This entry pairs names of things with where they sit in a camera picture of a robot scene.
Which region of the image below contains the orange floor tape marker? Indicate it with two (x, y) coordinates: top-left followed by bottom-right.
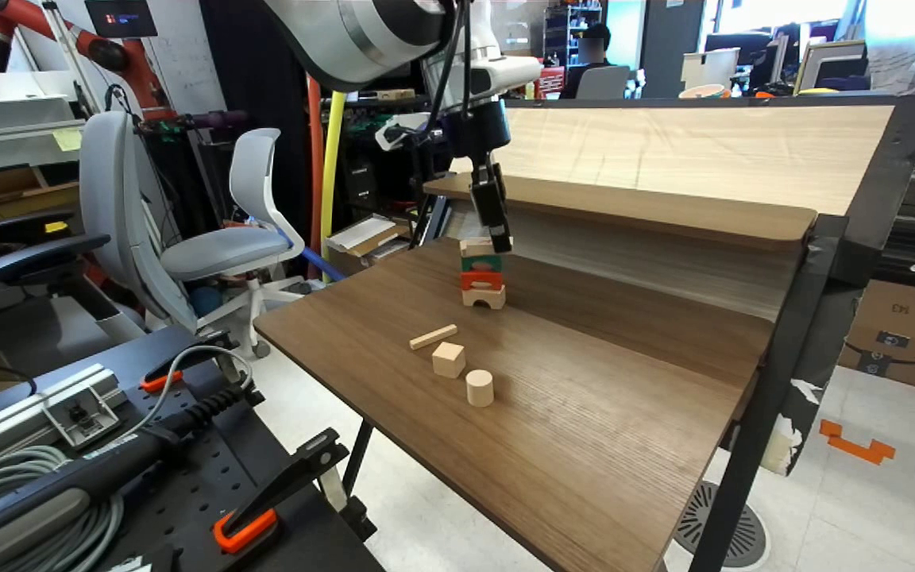
(817, 417), (900, 469)

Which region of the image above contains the white office chair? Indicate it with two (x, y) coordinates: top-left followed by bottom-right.
(157, 125), (316, 360)

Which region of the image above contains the small orange clamp trigger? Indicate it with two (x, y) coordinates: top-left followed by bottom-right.
(137, 365), (188, 398)

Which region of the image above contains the black clamp orange handle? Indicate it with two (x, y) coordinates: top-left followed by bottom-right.
(208, 425), (353, 560)

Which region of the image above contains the stack of flat boxes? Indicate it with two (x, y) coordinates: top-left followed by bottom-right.
(325, 212), (418, 273)

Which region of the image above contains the orange foam tube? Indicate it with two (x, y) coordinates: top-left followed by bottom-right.
(300, 73), (330, 256)

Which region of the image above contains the light wooden back panel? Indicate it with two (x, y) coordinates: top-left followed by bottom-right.
(444, 100), (900, 218)

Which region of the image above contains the person in dark clothes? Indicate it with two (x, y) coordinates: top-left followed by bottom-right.
(565, 23), (619, 103)

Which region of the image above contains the grey office chair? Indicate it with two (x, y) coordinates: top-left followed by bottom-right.
(0, 109), (206, 344)

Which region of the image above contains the wooden cube block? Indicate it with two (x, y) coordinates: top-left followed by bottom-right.
(427, 339), (470, 381)

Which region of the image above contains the grey cable bundle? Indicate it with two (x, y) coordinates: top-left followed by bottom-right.
(0, 441), (126, 572)

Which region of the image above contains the orange toy block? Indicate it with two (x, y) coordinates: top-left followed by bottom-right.
(455, 266), (509, 294)

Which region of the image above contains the wooden cylinder block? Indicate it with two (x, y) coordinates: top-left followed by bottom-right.
(465, 365), (497, 412)

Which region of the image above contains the black perforated workbench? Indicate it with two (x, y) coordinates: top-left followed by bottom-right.
(0, 322), (388, 572)

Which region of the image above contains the black metal table frame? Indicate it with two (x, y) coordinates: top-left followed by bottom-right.
(339, 93), (915, 572)

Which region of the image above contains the round floor drain grate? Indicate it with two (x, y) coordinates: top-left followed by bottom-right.
(671, 478), (771, 572)

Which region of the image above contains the wooden arch block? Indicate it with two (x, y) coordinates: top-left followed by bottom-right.
(459, 281), (511, 313)

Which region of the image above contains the grey computer monitor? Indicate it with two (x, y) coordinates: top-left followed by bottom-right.
(795, 39), (872, 93)

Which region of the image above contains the aluminium extrusion rail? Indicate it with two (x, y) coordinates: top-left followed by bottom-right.
(0, 360), (132, 469)

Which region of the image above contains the thin wooden stick block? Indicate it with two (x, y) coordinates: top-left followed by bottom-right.
(406, 322), (459, 351)

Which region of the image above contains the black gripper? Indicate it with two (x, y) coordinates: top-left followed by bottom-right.
(406, 96), (514, 256)

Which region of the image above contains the large cardboard box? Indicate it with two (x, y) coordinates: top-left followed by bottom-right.
(836, 276), (915, 395)

